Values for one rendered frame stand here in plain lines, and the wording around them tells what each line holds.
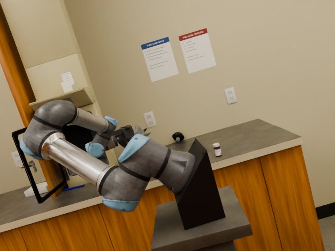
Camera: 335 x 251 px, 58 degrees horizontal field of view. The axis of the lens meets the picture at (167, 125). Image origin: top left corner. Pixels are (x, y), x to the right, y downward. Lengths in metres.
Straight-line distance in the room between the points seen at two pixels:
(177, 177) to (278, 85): 1.55
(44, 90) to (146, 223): 0.98
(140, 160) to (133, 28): 1.43
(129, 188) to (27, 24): 1.27
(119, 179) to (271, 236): 1.10
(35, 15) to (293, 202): 1.78
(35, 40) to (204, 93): 1.18
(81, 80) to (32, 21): 0.42
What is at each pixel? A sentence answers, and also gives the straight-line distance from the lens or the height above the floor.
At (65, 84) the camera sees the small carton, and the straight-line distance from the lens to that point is 1.81.
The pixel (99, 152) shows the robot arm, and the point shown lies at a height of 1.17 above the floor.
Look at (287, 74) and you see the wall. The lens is 2.44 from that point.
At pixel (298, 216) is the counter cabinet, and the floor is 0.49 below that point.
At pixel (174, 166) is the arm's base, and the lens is 1.01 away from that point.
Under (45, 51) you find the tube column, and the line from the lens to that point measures 1.94.
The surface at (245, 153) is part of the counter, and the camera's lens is 1.63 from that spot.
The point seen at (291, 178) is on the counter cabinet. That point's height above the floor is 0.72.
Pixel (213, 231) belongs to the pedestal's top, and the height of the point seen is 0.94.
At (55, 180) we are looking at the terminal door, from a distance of 1.89.
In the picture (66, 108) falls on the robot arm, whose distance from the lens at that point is 1.26.
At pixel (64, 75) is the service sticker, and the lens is 1.90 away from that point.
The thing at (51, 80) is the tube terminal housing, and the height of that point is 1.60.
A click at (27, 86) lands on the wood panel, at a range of 2.05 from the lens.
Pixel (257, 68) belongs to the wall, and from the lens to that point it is 2.36.
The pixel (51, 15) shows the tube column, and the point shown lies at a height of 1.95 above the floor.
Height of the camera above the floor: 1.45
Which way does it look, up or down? 9 degrees down
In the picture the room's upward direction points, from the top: 17 degrees counter-clockwise
